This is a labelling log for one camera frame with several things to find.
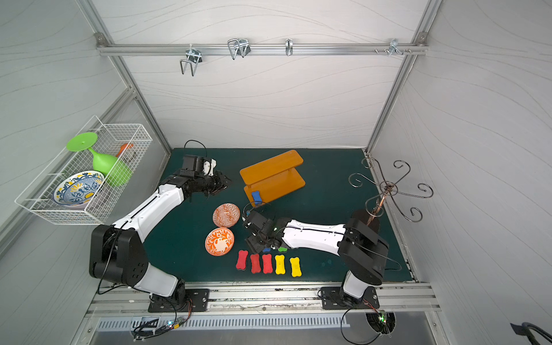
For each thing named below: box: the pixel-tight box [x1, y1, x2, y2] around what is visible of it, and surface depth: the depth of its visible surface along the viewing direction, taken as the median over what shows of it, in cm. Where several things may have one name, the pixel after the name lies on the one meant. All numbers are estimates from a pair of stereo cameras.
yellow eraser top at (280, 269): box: [274, 254, 286, 275], surface depth 82 cm
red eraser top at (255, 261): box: [250, 253, 261, 274], surface depth 82 cm
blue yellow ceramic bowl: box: [53, 170, 106, 207], surface depth 63 cm
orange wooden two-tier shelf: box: [239, 149, 306, 207], surface depth 100 cm
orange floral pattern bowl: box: [204, 227, 236, 257], surface depth 87 cm
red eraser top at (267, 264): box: [262, 253, 274, 274], surface depth 82 cm
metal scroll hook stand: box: [347, 155, 435, 227], surface depth 69 cm
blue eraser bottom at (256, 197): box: [251, 190, 263, 205], surface depth 100 cm
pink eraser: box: [235, 250, 249, 270], surface depth 82 cm
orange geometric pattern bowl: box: [212, 202, 241, 228], surface depth 95 cm
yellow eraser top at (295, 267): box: [289, 256, 303, 278], surface depth 81 cm
